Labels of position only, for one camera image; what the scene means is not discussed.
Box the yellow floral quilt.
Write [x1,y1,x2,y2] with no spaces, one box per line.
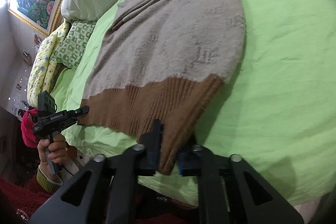
[27,21,70,107]

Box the red fluffy sleeve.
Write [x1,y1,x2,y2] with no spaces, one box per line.
[21,108,39,148]

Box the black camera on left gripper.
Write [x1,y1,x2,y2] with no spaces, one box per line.
[37,91,57,117]

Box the beige brown knit sweater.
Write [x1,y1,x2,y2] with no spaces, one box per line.
[79,0,246,174]

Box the person's left hand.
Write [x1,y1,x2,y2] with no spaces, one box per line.
[38,134,68,178]

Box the green white patterned pillow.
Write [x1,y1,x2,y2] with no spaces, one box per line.
[51,21,96,71]

